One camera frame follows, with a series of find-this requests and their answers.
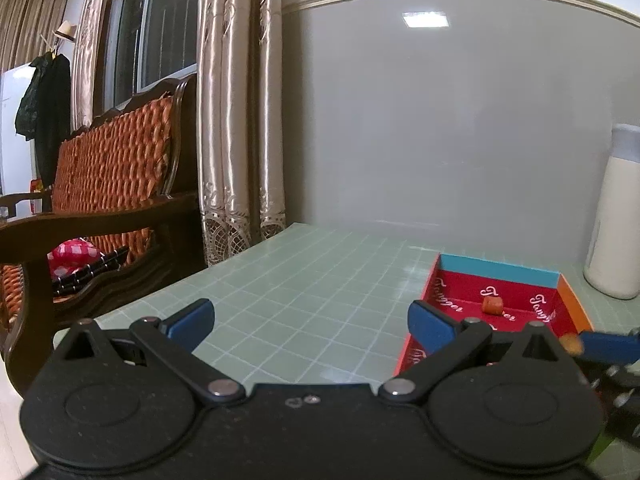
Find colourful cardboard box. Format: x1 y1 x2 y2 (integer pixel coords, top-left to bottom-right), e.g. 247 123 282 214
392 253 596 376

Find window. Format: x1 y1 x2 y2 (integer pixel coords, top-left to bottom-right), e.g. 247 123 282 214
104 0 207 111

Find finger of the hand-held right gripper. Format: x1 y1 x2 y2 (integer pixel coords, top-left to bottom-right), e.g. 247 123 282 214
579 330 640 364
575 360 640 448

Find red checkered bag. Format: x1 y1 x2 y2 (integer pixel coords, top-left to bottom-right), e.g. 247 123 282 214
47 240 101 277

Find wooden sofa orange woven cushion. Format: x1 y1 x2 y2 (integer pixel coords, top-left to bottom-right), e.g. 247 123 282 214
0 73 207 396

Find white thermos jug grey lid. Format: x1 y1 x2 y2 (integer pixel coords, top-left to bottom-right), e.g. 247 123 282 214
583 123 640 301

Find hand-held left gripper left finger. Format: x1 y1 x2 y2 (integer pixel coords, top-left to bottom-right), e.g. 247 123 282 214
47 298 247 406

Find beige satin curtain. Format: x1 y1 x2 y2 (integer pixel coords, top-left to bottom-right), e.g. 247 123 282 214
0 0 76 73
70 0 123 131
196 0 289 267

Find black jacket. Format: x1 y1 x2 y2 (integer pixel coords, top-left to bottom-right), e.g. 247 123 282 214
14 52 72 188

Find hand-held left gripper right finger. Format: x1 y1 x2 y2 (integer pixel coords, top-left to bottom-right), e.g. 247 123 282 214
378 300 577 405

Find white door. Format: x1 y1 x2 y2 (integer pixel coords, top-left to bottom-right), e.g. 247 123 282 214
0 62 38 197

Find black slatted strap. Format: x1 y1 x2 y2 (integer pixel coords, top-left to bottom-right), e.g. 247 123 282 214
51 246 130 297

